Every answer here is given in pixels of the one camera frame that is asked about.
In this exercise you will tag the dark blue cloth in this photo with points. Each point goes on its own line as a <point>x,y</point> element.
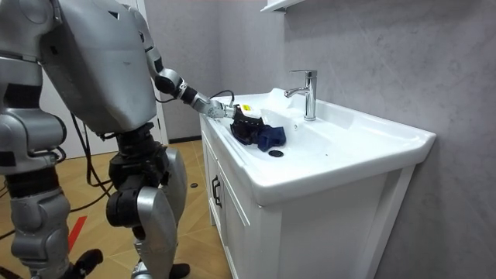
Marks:
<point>271,137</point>

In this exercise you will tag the small black floor disc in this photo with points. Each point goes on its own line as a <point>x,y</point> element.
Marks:
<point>193,185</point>

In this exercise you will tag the robot legs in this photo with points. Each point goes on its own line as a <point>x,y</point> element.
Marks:
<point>155,217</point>

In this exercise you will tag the chrome faucet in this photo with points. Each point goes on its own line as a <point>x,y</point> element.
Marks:
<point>310,97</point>

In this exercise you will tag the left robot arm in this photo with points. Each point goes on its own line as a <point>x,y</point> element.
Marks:
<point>170,83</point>

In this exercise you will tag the robot body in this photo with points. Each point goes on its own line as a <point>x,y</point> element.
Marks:
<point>100,69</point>

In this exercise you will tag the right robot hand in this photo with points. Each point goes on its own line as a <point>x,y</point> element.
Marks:
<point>87,261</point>

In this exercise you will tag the red floor tape strip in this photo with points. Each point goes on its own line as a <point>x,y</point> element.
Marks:
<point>76,232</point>

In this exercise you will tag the white sink vanity cabinet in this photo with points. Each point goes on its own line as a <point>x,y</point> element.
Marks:
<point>310,217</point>

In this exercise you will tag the white wall shelf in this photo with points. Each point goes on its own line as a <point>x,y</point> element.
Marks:
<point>277,4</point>

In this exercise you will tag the chrome sink drain plug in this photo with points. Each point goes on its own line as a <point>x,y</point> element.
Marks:
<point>276,153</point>

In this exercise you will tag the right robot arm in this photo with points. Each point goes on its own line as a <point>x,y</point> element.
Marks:
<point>35,128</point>

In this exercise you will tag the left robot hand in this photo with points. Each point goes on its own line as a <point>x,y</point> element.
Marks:
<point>246,124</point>

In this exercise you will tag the white door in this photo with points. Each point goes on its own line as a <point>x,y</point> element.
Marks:
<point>162,124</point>

